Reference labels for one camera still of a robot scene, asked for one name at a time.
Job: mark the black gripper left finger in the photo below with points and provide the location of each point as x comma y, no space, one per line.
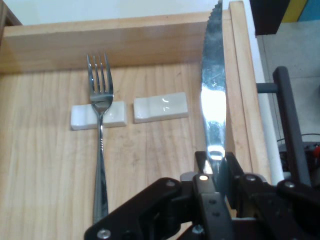
150,207

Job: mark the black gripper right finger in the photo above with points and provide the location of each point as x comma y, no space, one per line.
275,212

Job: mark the silver metal fork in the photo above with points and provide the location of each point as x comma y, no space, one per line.
100,150

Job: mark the silver metal knife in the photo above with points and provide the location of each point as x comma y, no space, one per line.
213,87

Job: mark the white ceramic cutlery rest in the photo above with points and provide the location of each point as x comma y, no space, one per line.
160,107
116,113

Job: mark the grey foam block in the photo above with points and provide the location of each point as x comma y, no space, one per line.
267,15

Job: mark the blue foam block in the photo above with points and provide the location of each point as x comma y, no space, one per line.
310,10

